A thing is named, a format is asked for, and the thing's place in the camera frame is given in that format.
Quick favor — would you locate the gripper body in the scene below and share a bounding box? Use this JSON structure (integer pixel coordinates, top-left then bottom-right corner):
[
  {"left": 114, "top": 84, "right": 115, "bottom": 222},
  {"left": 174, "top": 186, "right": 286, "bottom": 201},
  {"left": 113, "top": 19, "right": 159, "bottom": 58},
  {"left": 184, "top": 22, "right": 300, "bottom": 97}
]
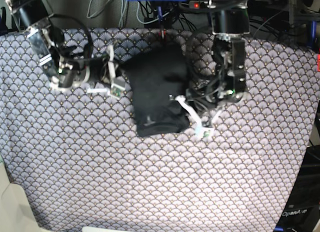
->
[
  {"left": 57, "top": 58, "right": 120, "bottom": 88},
  {"left": 185, "top": 86, "right": 224, "bottom": 119}
]

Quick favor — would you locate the black T-shirt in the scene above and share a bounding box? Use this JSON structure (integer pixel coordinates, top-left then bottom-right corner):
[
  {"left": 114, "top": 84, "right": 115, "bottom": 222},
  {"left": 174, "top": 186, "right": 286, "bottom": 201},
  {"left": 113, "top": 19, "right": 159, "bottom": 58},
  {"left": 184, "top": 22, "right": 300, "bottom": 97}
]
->
[{"left": 121, "top": 43, "right": 190, "bottom": 137}]

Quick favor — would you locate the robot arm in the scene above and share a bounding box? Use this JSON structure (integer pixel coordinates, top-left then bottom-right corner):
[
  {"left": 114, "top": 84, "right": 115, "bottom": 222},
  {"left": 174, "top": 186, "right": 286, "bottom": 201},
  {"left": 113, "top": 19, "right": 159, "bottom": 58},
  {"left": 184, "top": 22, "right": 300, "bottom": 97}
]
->
[
  {"left": 4, "top": 0, "right": 121, "bottom": 92},
  {"left": 179, "top": 0, "right": 250, "bottom": 115}
]

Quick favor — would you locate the orange and black clamp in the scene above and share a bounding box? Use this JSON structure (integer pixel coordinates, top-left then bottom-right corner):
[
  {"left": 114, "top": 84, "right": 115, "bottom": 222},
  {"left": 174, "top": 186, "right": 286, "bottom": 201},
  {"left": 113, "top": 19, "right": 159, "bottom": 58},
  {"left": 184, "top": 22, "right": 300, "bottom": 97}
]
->
[{"left": 159, "top": 29, "right": 166, "bottom": 42}]

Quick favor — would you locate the patterned fan-print tablecloth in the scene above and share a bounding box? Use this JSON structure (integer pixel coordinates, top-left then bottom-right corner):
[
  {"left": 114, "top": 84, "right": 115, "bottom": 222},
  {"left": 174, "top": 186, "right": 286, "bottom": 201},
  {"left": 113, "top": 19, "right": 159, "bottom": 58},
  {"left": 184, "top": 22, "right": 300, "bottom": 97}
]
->
[{"left": 0, "top": 34, "right": 320, "bottom": 231}]

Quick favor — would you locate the black power strip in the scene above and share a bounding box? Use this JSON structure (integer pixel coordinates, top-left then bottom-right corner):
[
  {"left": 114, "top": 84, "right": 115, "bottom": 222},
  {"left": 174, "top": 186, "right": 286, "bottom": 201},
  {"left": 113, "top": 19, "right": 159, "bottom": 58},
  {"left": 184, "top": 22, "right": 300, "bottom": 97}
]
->
[{"left": 188, "top": 0, "right": 208, "bottom": 10}]

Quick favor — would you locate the blue clamp right edge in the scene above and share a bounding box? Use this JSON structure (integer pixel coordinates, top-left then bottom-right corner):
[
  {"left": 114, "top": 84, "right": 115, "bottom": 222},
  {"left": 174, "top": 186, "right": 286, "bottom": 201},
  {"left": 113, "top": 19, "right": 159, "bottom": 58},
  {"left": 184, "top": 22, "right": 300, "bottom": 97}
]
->
[{"left": 307, "top": 21, "right": 317, "bottom": 49}]

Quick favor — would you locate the orange clamp right edge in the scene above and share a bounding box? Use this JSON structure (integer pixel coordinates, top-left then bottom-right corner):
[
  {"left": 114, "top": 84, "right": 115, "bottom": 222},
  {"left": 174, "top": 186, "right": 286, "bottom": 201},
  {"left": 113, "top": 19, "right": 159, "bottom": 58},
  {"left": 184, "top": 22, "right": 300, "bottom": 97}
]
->
[{"left": 317, "top": 54, "right": 320, "bottom": 72}]

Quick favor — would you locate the black OpenArm box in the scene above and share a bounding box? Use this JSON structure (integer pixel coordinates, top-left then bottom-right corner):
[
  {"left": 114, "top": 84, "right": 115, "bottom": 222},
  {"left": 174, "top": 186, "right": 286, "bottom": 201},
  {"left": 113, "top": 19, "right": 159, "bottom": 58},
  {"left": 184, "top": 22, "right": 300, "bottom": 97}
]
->
[{"left": 274, "top": 145, "right": 320, "bottom": 231}]

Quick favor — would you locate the beige plastic bin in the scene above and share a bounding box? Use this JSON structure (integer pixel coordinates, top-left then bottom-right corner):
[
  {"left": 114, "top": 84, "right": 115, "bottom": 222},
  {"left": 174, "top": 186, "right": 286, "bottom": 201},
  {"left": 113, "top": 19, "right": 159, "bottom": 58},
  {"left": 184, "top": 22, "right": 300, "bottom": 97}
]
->
[{"left": 0, "top": 160, "right": 41, "bottom": 231}]

